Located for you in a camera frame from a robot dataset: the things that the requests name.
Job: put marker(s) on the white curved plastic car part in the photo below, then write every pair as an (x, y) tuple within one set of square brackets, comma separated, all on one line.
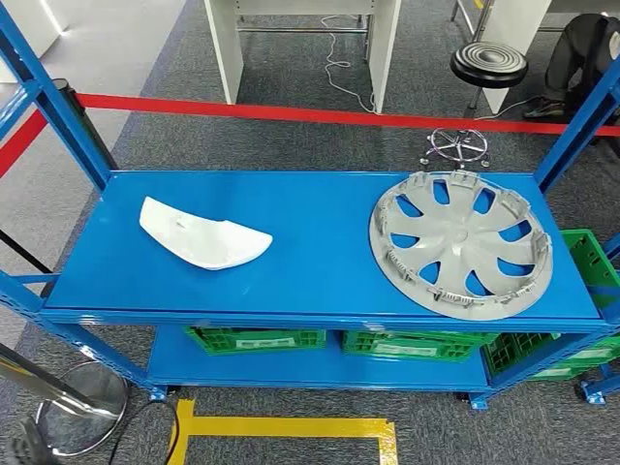
[(204, 241)]

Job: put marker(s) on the blue metal shelf rack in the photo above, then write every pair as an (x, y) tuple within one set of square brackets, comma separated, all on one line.
[(314, 257)]

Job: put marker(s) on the long red barrier belt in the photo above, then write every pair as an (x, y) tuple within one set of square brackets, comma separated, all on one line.
[(290, 114)]

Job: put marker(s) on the green plastic crate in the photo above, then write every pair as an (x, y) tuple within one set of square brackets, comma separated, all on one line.
[(256, 340), (412, 346), (590, 257)]

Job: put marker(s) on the grey plastic wheel cover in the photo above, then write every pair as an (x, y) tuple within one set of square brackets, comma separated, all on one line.
[(455, 244)]

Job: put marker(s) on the white desk with steel bar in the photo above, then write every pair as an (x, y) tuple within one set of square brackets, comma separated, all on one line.
[(382, 51)]

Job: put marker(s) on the chrome star stool base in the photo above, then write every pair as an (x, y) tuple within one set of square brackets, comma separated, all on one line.
[(458, 146)]

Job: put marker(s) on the black round stool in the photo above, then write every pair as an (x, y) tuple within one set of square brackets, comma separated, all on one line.
[(489, 64)]

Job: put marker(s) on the short red barrier belt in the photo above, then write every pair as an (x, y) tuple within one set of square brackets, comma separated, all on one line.
[(19, 144)]

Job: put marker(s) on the person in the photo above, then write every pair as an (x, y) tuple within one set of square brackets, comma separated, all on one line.
[(576, 51)]

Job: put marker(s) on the white block platform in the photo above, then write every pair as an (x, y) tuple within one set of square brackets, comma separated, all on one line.
[(29, 25)]

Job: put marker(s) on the chrome stanchion post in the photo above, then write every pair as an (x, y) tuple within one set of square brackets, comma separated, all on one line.
[(82, 411), (92, 138)]

